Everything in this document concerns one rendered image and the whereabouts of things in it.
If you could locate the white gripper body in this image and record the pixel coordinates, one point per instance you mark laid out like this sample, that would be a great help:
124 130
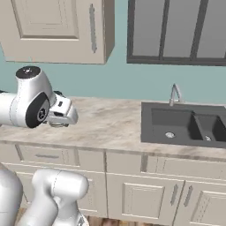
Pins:
66 117

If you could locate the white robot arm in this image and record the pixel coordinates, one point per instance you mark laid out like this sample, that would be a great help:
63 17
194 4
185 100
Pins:
26 103

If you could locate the beige drawer front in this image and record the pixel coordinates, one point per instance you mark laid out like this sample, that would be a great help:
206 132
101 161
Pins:
88 160

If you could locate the dark grey double sink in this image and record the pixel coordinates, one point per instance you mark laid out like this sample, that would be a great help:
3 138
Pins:
170 123

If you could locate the silver tap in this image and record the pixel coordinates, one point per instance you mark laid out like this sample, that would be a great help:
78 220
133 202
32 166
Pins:
174 91

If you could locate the beige panel under sink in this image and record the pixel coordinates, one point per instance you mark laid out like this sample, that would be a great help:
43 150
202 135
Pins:
182 167

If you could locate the dark framed window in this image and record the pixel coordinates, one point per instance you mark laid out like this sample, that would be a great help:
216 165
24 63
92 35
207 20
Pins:
176 29

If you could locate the beige wall cupboard door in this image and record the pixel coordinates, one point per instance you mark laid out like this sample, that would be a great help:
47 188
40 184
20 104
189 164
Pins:
50 20

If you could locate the beige wall cupboard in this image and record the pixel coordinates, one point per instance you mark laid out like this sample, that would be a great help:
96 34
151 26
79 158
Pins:
108 26

